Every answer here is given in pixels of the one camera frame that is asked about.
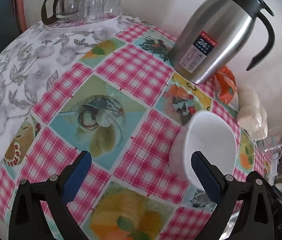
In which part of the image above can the white square bowl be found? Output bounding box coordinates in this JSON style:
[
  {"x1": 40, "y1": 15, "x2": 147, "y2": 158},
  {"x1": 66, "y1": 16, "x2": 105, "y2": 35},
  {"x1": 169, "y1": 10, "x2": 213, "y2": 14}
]
[{"x1": 169, "y1": 111, "x2": 237, "y2": 191}]

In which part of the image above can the large stainless steel basin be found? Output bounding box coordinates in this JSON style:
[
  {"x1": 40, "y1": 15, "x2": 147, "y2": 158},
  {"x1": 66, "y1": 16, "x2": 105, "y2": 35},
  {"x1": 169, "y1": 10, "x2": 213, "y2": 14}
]
[{"x1": 219, "y1": 211, "x2": 239, "y2": 240}]

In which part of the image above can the clear glass mug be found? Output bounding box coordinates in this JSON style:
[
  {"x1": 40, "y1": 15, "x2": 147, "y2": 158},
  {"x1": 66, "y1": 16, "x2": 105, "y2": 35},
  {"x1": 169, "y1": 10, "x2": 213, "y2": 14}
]
[{"x1": 257, "y1": 126, "x2": 282, "y2": 160}]

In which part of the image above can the bag of steamed buns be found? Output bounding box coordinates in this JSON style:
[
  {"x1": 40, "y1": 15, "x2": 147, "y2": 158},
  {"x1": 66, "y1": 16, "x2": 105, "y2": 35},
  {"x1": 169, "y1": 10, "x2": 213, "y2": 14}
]
[{"x1": 236, "y1": 86, "x2": 268, "y2": 141}]

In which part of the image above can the orange snack packet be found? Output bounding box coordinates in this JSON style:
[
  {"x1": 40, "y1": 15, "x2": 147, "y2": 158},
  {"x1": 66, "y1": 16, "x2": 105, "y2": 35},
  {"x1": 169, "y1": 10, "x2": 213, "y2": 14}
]
[{"x1": 214, "y1": 66, "x2": 239, "y2": 111}]

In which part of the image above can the grey floral white cloth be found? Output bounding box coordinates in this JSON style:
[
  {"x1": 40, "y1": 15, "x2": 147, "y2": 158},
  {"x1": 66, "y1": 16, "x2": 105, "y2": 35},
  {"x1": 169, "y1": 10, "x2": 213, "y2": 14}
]
[{"x1": 0, "y1": 14, "x2": 148, "y2": 166}]

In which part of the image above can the checkered picture tablecloth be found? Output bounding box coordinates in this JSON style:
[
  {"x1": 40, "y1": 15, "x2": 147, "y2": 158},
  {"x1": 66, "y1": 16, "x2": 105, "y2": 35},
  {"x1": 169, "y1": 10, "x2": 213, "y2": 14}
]
[{"x1": 0, "y1": 25, "x2": 271, "y2": 239}]

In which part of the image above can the stainless steel thermos jug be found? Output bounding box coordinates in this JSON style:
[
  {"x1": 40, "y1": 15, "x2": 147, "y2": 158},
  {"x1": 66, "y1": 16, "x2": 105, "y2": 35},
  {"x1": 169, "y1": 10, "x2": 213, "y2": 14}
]
[{"x1": 168, "y1": 0, "x2": 275, "y2": 85}]

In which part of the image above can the upturned drinking glass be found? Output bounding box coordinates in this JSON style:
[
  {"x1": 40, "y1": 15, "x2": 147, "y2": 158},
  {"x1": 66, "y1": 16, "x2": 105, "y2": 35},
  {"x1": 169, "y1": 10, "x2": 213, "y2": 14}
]
[
  {"x1": 77, "y1": 0, "x2": 104, "y2": 23},
  {"x1": 103, "y1": 0, "x2": 122, "y2": 19}
]

